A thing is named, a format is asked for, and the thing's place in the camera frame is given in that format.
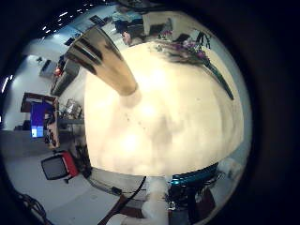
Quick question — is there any artificial flower bouquet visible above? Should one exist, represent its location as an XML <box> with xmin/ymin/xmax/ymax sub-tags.
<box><xmin>149</xmin><ymin>29</ymin><xmax>235</xmax><ymax>101</ymax></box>

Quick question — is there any gold cylindrical metal vase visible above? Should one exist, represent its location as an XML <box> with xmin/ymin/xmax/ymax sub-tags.
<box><xmin>64</xmin><ymin>26</ymin><xmax>139</xmax><ymax>97</ymax></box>

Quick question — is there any black mesh red-seat office chair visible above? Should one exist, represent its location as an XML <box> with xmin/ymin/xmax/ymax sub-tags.
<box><xmin>40</xmin><ymin>150</ymin><xmax>81</xmax><ymax>185</ymax></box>

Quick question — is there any computer monitor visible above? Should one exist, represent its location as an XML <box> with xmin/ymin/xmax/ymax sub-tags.
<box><xmin>30</xmin><ymin>102</ymin><xmax>54</xmax><ymax>139</ymax></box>

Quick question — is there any dark hanging cable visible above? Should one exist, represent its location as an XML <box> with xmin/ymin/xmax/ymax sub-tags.
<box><xmin>97</xmin><ymin>175</ymin><xmax>148</xmax><ymax>225</ymax></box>

